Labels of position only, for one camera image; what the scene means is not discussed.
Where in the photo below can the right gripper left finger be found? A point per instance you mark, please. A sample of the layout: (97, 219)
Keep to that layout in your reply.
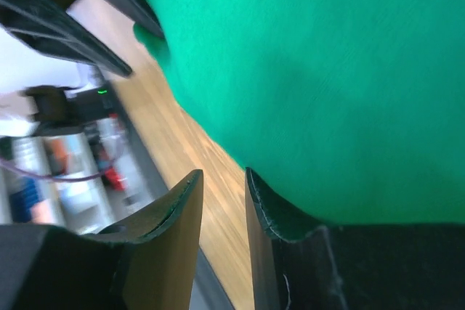
(49, 267)

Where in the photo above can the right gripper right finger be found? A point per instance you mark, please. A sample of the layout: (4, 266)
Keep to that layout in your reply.
(299, 262)

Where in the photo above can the green t shirt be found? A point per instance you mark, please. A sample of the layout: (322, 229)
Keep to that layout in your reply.
(352, 110)

